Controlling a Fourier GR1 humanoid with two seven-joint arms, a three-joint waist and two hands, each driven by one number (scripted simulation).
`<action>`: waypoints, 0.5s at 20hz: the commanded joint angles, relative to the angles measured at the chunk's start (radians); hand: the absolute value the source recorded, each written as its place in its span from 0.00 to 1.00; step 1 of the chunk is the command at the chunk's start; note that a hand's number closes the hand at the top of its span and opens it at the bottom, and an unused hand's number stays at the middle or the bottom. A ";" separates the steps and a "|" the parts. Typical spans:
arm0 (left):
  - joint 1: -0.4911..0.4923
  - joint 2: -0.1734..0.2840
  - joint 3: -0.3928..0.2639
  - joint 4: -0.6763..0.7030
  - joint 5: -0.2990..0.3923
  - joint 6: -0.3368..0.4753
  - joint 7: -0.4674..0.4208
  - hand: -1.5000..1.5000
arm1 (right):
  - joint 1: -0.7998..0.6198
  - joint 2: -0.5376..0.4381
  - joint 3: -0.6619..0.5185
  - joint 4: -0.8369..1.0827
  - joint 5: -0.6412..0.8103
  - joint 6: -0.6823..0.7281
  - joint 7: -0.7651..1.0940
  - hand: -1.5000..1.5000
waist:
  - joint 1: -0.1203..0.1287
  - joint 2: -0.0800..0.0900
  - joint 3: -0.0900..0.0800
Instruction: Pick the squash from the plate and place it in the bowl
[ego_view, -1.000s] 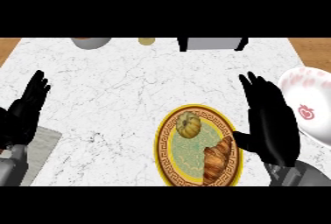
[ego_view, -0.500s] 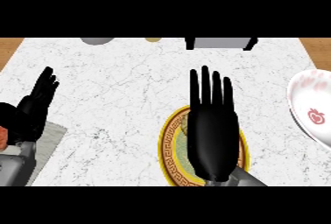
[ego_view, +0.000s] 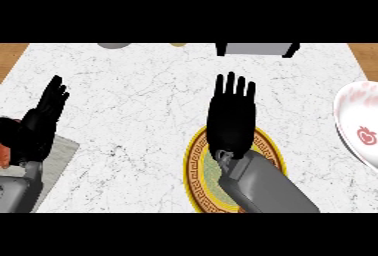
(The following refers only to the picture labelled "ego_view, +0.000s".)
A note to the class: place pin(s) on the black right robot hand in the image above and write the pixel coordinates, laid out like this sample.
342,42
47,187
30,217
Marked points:
231,123

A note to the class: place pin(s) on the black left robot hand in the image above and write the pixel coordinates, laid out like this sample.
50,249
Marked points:
38,126

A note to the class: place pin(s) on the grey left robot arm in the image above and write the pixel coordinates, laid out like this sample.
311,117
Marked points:
22,190

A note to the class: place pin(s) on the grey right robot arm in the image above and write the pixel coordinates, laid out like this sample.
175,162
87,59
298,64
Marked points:
264,183

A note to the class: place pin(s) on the yellow rimmed patterned plate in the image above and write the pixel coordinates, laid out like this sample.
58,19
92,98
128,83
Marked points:
202,176

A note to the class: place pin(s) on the white bowl with red print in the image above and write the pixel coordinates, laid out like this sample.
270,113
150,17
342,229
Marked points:
360,123

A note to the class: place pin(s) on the grey placemat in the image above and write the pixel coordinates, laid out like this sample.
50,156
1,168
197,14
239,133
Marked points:
58,156

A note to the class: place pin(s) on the orange red object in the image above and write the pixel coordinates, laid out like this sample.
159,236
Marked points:
4,156

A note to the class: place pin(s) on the grey appliance with black legs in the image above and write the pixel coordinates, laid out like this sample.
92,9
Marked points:
256,49

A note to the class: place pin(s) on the small tan object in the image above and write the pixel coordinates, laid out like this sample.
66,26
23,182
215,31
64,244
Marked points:
178,44

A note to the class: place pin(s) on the grey round object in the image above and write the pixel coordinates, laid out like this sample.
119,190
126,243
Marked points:
115,45

